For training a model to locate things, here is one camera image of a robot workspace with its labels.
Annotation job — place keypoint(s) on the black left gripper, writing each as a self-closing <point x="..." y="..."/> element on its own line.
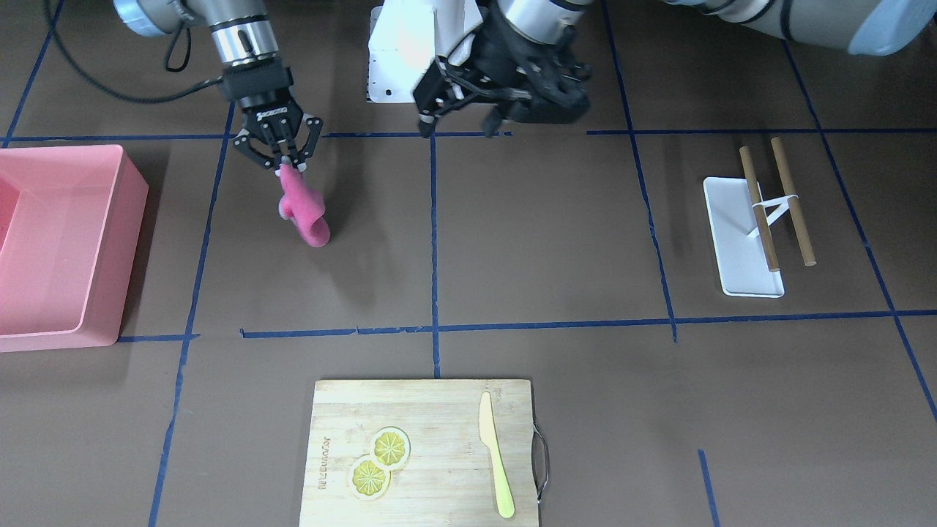
<point x="500" y="44"/>

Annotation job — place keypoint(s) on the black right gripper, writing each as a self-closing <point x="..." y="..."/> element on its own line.
<point x="258" y="86"/>

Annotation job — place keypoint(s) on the pink sponge cloth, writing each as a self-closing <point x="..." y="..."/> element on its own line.
<point x="303" y="206"/>

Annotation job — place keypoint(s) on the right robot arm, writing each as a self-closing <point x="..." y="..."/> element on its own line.
<point x="241" y="30"/>

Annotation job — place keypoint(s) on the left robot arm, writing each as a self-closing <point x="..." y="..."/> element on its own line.
<point x="862" y="28"/>

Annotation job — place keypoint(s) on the pink plastic bin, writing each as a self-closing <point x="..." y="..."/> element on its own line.
<point x="71" y="216"/>

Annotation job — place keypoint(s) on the wooden rack rod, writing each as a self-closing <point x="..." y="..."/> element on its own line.
<point x="762" y="228"/>
<point x="794" y="206"/>

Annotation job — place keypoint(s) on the white rack tray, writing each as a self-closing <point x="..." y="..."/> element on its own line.
<point x="741" y="264"/>

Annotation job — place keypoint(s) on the lemon slice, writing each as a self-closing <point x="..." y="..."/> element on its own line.
<point x="367" y="481"/>
<point x="390" y="448"/>

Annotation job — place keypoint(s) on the yellow plastic knife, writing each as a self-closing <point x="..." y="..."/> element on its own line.
<point x="487" y="434"/>

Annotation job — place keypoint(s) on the wooden cutting board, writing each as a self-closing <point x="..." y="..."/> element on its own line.
<point x="447" y="480"/>

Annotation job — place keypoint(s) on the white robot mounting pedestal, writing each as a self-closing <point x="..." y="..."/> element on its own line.
<point x="405" y="36"/>

